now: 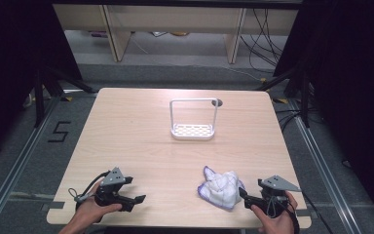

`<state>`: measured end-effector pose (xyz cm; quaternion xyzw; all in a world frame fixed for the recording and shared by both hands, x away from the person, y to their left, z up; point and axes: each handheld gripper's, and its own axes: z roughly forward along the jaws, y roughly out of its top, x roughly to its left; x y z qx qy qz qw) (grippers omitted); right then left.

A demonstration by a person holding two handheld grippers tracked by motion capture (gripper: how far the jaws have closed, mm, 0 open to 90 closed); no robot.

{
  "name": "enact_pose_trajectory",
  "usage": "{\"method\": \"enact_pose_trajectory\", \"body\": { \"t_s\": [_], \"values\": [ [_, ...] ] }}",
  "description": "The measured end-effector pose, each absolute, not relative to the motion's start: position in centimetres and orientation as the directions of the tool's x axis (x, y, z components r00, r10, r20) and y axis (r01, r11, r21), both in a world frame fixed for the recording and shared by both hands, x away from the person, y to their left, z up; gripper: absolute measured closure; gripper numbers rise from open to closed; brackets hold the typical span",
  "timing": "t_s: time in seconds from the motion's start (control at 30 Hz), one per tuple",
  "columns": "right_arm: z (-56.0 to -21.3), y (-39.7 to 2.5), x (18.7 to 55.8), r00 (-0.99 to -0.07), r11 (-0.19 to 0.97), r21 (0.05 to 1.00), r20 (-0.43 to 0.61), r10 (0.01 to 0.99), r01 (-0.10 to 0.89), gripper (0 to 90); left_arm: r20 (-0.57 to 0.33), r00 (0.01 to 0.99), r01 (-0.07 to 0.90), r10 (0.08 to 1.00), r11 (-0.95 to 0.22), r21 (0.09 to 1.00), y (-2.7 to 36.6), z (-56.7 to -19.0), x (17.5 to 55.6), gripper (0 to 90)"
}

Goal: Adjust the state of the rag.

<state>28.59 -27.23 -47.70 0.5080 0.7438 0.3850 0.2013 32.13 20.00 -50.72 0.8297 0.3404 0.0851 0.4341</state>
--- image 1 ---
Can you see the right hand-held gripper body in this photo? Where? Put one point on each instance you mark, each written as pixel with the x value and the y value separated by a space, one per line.
pixel 274 185

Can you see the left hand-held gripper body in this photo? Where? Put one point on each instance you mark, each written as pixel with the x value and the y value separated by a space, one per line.
pixel 112 191

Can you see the beige wooden desk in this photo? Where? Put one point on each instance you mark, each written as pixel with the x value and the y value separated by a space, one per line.
pixel 175 18

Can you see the person's left hand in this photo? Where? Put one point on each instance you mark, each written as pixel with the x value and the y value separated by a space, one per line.
pixel 87 211

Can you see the black tape strip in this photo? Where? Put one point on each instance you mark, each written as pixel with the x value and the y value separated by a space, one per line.
pixel 54 205
pixel 302 213

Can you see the yellow black floor tape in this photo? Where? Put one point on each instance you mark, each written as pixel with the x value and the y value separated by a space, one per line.
pixel 280 101
pixel 66 98

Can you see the black curtain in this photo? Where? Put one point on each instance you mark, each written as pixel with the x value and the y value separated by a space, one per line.
pixel 13 65
pixel 354 81

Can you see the aluminium floor rail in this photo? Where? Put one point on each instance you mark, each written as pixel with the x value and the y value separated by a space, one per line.
pixel 321 169
pixel 16 169

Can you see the black metal stand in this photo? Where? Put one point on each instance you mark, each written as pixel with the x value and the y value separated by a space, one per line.
pixel 305 100
pixel 39 97

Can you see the person's right hand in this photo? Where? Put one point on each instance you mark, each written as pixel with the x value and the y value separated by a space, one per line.
pixel 279 224

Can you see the white cloth with purple edge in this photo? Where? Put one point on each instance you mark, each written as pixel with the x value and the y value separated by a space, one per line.
pixel 222 190

